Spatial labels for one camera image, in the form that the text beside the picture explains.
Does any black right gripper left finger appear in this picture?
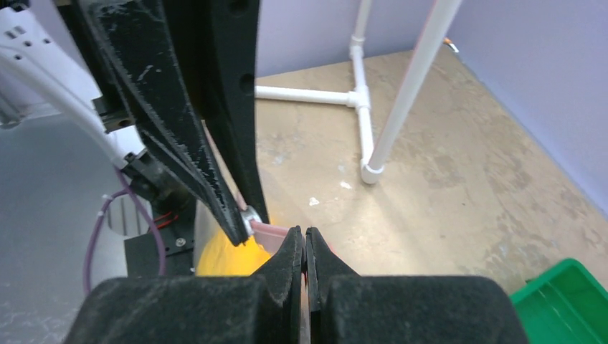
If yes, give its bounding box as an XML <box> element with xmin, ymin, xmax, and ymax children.
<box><xmin>65</xmin><ymin>227</ymin><xmax>303</xmax><ymax>343</ymax></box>

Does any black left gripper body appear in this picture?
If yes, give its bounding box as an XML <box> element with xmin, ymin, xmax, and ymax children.
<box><xmin>54</xmin><ymin>1</ymin><xmax>133</xmax><ymax>133</ymax></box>

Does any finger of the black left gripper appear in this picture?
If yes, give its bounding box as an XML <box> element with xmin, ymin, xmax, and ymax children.
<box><xmin>163</xmin><ymin>1</ymin><xmax>269</xmax><ymax>221</ymax></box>
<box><xmin>78</xmin><ymin>1</ymin><xmax>249</xmax><ymax>246</ymax></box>

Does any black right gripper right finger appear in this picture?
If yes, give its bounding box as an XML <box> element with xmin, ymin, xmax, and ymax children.
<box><xmin>305</xmin><ymin>227</ymin><xmax>529</xmax><ymax>343</ymax></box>

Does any yellow toy bell pepper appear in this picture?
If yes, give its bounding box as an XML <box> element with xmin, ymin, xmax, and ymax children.
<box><xmin>195</xmin><ymin>229</ymin><xmax>271</xmax><ymax>277</ymax></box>

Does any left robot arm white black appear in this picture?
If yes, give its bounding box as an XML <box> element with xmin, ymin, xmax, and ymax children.
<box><xmin>1</xmin><ymin>1</ymin><xmax>268</xmax><ymax>245</ymax></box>

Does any green plastic tray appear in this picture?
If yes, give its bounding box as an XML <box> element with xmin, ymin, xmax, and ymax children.
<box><xmin>510</xmin><ymin>258</ymin><xmax>607</xmax><ymax>343</ymax></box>

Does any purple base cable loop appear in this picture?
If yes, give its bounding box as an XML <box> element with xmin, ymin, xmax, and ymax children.
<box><xmin>82</xmin><ymin>168</ymin><xmax>167</xmax><ymax>295</ymax></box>

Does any white pvc pipe frame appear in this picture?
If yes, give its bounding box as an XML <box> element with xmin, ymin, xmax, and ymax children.
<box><xmin>254</xmin><ymin>0</ymin><xmax>464</xmax><ymax>185</ymax></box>

